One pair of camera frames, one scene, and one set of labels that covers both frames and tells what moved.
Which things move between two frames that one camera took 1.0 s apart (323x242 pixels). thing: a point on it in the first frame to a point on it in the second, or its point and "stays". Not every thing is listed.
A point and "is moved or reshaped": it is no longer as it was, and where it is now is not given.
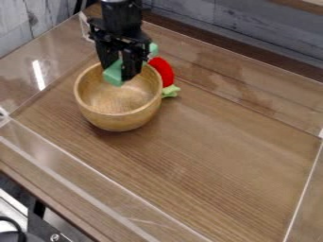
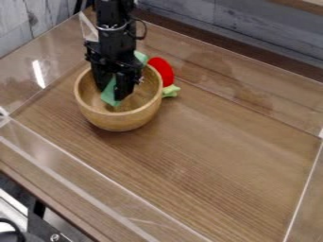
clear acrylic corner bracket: (84, 26) stays
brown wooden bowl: (117, 108) stays
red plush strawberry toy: (169, 88) stays
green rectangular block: (112, 74) is moved or reshaped
